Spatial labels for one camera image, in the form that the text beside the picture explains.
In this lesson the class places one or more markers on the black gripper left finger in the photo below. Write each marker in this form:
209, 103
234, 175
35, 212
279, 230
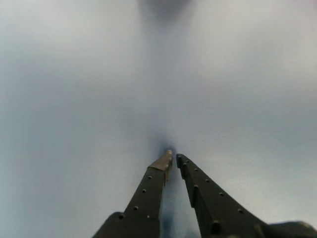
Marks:
146, 198

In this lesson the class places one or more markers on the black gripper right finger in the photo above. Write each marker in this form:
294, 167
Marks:
213, 208

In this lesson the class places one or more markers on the dark blue table mat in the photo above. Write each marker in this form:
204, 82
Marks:
99, 99

